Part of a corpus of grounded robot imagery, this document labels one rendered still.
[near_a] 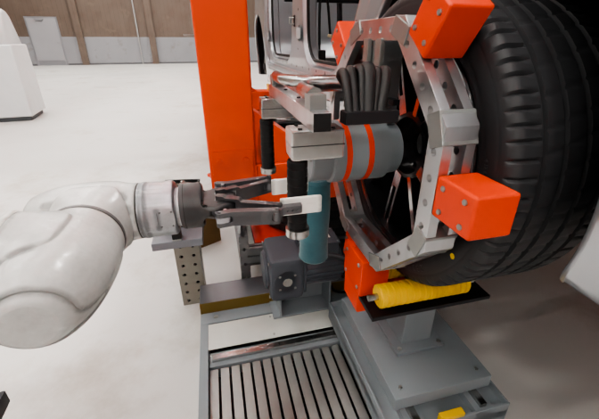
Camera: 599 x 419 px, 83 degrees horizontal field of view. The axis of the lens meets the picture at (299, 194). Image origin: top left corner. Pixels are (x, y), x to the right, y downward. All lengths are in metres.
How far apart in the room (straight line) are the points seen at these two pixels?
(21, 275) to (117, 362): 1.15
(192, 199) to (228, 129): 0.64
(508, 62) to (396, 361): 0.84
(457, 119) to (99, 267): 0.52
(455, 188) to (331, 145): 0.20
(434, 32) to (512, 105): 0.16
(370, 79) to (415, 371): 0.83
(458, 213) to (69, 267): 0.49
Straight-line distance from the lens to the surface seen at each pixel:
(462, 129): 0.58
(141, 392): 1.42
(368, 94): 0.56
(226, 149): 1.18
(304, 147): 0.55
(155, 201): 0.55
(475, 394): 1.20
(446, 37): 0.61
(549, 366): 1.65
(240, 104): 1.15
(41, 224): 0.46
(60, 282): 0.41
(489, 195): 0.53
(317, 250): 0.98
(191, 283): 1.59
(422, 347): 1.18
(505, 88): 0.60
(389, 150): 0.76
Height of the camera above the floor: 1.08
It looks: 24 degrees down
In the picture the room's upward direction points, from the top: straight up
